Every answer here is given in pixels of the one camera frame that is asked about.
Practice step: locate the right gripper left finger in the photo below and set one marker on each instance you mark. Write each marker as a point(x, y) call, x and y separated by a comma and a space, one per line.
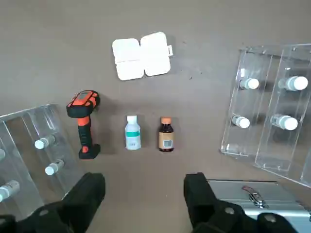
point(80, 208)

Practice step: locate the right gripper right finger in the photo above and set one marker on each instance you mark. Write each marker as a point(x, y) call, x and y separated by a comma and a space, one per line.
point(206, 213)

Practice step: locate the orange and black barcode scanner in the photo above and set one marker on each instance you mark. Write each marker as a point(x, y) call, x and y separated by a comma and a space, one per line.
point(83, 128)

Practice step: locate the brown medicine bottle orange cap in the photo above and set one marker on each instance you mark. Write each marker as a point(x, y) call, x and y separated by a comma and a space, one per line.
point(166, 138)

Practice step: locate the white medicine bottle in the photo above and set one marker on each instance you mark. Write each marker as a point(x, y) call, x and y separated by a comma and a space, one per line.
point(133, 138)

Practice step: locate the aluminium carry case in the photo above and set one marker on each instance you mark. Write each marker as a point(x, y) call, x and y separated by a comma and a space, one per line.
point(233, 194)

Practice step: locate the small white-capped vial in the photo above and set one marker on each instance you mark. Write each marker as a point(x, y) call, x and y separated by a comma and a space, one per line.
point(50, 170)
point(40, 144)
point(6, 191)
point(243, 122)
point(252, 83)

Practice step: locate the tall clear acrylic shelf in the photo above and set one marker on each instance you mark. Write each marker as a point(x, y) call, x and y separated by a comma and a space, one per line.
point(24, 126)

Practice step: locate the large white-capped vial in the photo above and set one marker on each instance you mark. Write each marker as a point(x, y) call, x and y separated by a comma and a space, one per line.
point(297, 83)
point(289, 123)

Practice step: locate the low clear acrylic shelf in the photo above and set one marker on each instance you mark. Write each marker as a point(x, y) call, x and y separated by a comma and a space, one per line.
point(262, 102)

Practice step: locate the small white label tag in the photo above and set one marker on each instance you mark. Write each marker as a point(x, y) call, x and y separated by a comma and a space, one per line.
point(242, 71)

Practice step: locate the open white pill box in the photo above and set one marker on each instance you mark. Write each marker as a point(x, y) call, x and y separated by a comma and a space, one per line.
point(143, 58)

